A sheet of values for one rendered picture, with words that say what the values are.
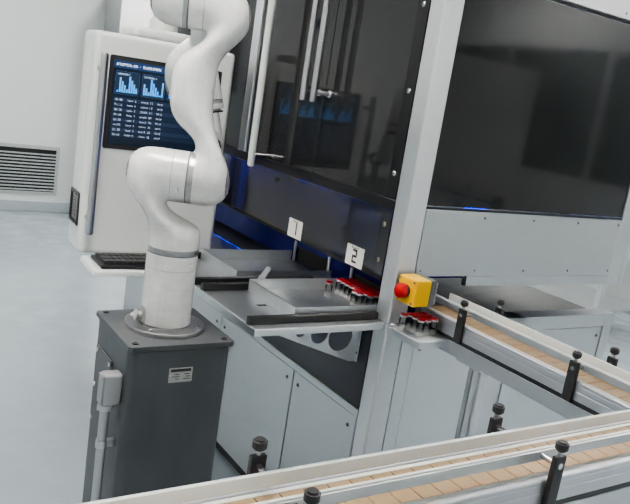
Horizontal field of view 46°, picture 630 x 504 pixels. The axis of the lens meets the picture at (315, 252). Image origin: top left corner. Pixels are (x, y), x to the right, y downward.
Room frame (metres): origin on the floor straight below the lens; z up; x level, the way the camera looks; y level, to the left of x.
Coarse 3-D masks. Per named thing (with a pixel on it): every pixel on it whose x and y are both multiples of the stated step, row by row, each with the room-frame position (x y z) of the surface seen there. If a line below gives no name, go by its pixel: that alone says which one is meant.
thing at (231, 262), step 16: (208, 256) 2.29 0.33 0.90; (224, 256) 2.38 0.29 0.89; (240, 256) 2.41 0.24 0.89; (256, 256) 2.44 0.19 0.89; (272, 256) 2.48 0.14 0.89; (288, 256) 2.51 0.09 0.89; (224, 272) 2.18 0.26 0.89; (240, 272) 2.12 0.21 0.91; (256, 272) 2.15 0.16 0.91; (272, 272) 2.19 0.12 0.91; (288, 272) 2.22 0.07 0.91; (304, 272) 2.25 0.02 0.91; (320, 272) 2.28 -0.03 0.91
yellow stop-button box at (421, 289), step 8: (400, 280) 1.90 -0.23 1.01; (408, 280) 1.88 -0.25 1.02; (416, 280) 1.86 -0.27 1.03; (424, 280) 1.87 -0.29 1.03; (432, 280) 1.88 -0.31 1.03; (408, 288) 1.87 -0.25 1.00; (416, 288) 1.85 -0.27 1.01; (424, 288) 1.87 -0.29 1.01; (432, 288) 1.88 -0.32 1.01; (408, 296) 1.87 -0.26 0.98; (416, 296) 1.85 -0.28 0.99; (424, 296) 1.87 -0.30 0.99; (432, 296) 1.88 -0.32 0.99; (408, 304) 1.86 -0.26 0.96; (416, 304) 1.86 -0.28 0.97; (424, 304) 1.87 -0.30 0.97; (432, 304) 1.89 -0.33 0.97
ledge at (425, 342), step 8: (392, 328) 1.91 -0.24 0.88; (400, 336) 1.88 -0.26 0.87; (408, 336) 1.86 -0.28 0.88; (416, 336) 1.87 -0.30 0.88; (424, 336) 1.88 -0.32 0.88; (432, 336) 1.89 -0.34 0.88; (440, 336) 1.90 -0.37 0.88; (416, 344) 1.82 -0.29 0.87; (424, 344) 1.83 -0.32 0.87; (432, 344) 1.84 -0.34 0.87; (440, 344) 1.86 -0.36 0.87; (448, 344) 1.87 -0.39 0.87
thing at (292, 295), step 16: (256, 288) 2.01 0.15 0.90; (272, 288) 2.09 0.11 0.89; (288, 288) 2.12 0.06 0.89; (304, 288) 2.15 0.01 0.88; (320, 288) 2.19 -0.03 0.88; (272, 304) 1.93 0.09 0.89; (288, 304) 1.87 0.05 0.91; (304, 304) 1.99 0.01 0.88; (320, 304) 2.02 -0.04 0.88; (336, 304) 2.04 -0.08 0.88
